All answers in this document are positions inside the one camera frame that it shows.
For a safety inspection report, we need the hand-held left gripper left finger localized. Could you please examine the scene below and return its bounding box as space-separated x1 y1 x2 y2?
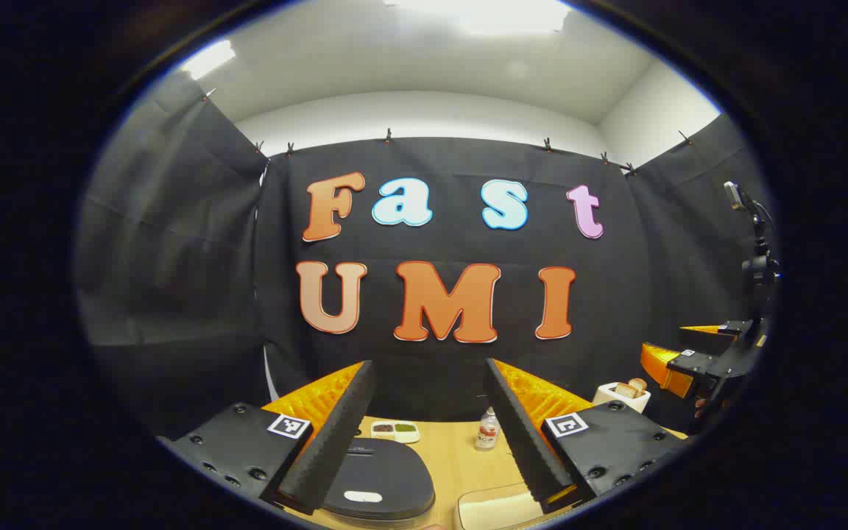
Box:
163 359 377 516

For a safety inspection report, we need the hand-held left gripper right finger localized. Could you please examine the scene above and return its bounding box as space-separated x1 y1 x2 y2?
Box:
484 358 690 515

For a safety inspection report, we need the dark grey rice cooker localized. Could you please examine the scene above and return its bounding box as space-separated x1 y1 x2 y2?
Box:
321 438 437 523

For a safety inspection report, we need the clear plastic rice container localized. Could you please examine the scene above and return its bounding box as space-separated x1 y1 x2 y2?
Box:
453 488 546 530

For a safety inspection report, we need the clear drink bottle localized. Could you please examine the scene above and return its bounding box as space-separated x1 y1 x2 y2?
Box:
475 407 501 451

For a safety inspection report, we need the white toaster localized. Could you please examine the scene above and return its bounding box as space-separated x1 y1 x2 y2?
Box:
591 379 651 414

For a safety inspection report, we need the white divided sauce dish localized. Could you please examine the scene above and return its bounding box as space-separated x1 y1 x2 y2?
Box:
370 420 422 445

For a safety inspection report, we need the row of black cloth clips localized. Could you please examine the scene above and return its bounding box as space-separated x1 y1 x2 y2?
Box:
202 88 693 176

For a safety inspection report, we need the ceiling light panel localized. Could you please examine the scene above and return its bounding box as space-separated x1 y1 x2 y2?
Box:
386 0 573 35
180 39 238 81

